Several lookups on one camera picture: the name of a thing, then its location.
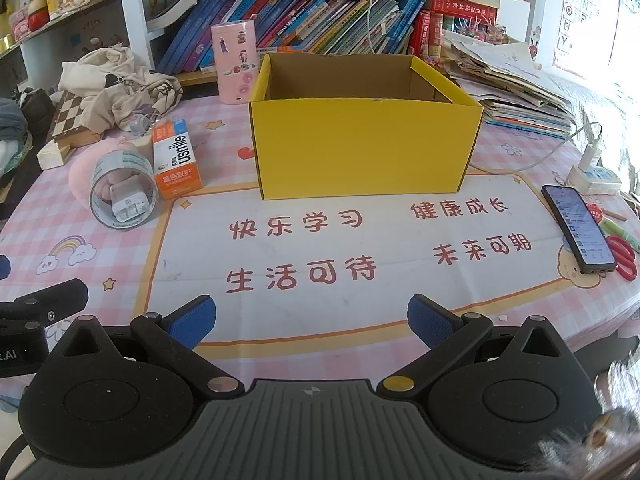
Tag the clear tape roll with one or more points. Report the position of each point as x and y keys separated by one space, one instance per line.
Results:
x=102 y=172

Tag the pink checked desk mat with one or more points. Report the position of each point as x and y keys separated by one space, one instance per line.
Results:
x=310 y=250

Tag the alphabet wall poster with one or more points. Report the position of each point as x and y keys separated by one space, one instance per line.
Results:
x=585 y=15

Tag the white wooden bookshelf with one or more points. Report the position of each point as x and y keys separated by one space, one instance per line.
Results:
x=132 y=10

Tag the beige printed hoodie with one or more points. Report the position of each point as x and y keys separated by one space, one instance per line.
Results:
x=100 y=70

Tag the grey purple toy car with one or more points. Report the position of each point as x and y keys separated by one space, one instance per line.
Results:
x=138 y=125

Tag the orange white toothpaste box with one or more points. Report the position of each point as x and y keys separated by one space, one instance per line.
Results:
x=177 y=160

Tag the white rectangular block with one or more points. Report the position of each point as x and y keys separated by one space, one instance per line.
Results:
x=129 y=202

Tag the row of colourful books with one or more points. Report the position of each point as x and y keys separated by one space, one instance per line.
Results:
x=300 y=20

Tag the black smartphone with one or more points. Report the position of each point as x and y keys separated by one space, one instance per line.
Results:
x=580 y=230

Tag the white folded paper block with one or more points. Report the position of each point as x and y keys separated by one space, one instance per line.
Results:
x=50 y=157

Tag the pink sticker-covered canister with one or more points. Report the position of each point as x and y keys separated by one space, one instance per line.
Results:
x=232 y=70

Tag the grey folded cloth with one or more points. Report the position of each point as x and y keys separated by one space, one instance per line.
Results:
x=10 y=117

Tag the white charger plug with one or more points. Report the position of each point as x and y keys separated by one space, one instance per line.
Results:
x=591 y=157

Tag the red scissors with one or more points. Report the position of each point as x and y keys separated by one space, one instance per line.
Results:
x=622 y=255

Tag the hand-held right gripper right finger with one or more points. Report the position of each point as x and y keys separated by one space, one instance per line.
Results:
x=430 y=319

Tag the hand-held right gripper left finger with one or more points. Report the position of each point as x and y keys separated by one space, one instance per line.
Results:
x=192 y=319

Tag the thick white-paged book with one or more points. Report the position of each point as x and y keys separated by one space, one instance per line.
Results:
x=172 y=12

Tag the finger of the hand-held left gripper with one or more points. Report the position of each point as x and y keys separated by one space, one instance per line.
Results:
x=55 y=300
x=4 y=267

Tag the green pen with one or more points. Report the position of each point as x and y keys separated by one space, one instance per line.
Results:
x=622 y=232

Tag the white power strip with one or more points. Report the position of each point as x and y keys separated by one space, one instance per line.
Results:
x=595 y=180

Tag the yellow cardboard box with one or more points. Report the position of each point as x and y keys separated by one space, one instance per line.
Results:
x=360 y=150

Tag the wooden chessboard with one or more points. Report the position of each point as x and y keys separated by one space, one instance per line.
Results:
x=70 y=115

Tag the stack of papers and booklets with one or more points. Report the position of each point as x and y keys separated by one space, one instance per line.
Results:
x=510 y=90

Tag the dark bag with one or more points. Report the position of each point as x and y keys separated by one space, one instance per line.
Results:
x=37 y=110

